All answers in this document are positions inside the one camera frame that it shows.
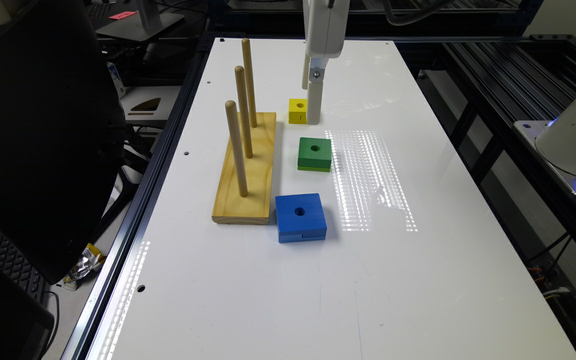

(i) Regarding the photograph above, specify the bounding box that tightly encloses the wooden peg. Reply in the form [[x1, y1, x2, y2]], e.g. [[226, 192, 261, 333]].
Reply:
[[225, 100, 248, 197], [234, 65, 253, 159], [241, 38, 257, 128]]

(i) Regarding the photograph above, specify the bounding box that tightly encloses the wooden peg base board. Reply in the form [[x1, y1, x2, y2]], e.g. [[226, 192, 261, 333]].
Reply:
[[212, 112, 277, 225]]

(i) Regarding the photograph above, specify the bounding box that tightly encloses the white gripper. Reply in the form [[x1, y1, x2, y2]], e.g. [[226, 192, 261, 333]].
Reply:
[[302, 0, 350, 125]]

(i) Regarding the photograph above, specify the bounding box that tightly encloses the blue wooden block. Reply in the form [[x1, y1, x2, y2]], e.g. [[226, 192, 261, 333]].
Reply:
[[275, 193, 327, 243]]

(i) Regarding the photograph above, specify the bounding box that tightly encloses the middle wooden peg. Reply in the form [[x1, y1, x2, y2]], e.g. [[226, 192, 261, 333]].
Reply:
[[234, 65, 253, 159]]

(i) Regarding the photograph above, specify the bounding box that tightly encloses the near wooden peg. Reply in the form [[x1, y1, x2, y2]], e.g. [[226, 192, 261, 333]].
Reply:
[[225, 100, 248, 197]]

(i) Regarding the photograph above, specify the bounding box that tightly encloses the green wooden block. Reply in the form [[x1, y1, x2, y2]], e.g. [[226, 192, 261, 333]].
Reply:
[[297, 137, 332, 172]]

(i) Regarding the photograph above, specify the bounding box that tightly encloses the black aluminium frame rail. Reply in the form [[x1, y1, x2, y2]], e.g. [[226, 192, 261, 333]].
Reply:
[[441, 35, 576, 242]]

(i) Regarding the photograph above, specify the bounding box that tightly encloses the crumpled foil wrapper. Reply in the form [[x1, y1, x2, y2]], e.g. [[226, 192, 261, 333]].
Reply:
[[61, 243, 105, 290]]

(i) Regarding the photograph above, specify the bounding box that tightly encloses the black monitor back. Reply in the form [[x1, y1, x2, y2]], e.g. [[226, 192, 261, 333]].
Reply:
[[0, 0, 125, 283]]

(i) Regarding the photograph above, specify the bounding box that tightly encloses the monitor stand with base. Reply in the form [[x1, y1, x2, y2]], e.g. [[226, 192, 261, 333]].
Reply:
[[96, 0, 185, 42]]

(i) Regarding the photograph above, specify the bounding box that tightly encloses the yellow wooden block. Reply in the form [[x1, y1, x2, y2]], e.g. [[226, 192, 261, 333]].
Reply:
[[288, 99, 307, 124]]

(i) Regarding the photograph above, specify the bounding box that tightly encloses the far wooden peg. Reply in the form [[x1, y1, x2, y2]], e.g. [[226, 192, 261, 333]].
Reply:
[[241, 38, 257, 128]]

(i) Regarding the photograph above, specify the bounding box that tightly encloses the black keyboard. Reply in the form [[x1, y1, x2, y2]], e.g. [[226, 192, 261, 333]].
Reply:
[[0, 234, 49, 305]]

